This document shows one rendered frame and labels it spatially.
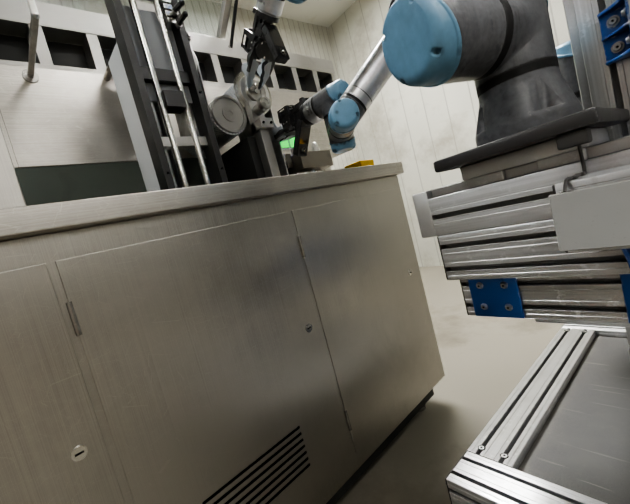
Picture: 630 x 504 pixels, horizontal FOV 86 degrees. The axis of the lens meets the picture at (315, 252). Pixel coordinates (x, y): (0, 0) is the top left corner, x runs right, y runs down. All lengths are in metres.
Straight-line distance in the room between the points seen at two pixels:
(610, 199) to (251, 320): 0.63
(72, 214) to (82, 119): 0.77
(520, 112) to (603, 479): 0.64
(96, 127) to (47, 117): 0.13
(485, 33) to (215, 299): 0.63
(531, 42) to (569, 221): 0.29
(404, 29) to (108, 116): 1.07
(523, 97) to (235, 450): 0.81
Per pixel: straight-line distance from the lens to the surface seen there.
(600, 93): 0.85
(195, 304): 0.71
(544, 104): 0.64
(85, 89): 1.44
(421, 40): 0.55
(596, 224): 0.49
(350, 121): 0.89
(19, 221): 0.64
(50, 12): 1.55
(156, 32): 1.08
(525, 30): 0.66
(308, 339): 0.87
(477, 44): 0.59
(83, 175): 1.32
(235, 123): 1.19
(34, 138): 1.34
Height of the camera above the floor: 0.77
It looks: 5 degrees down
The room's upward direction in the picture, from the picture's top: 15 degrees counter-clockwise
